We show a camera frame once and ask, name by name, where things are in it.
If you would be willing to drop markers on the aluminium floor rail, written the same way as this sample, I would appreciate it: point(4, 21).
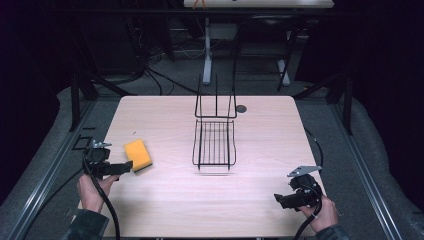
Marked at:
point(366, 173)
point(50, 176)

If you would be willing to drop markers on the round grey table grommet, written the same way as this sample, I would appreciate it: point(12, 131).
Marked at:
point(241, 108)

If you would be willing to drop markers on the black chair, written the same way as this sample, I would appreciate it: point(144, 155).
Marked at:
point(263, 36)

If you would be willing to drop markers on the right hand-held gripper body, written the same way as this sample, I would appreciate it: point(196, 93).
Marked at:
point(306, 190)

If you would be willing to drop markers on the white desk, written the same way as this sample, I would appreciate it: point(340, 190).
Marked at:
point(263, 3)

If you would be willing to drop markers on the person's right hand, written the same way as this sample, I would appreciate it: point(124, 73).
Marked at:
point(322, 215)

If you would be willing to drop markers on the small black square frame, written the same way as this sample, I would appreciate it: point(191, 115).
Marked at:
point(82, 142)

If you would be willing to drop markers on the black metal stand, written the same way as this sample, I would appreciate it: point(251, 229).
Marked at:
point(75, 103)
point(347, 106)

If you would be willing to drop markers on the person's left hand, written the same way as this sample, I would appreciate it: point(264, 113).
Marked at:
point(90, 193)

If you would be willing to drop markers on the yellow sponge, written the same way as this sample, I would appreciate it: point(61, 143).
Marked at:
point(137, 153)

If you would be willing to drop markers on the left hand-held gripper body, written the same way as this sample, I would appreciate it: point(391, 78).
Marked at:
point(97, 156)

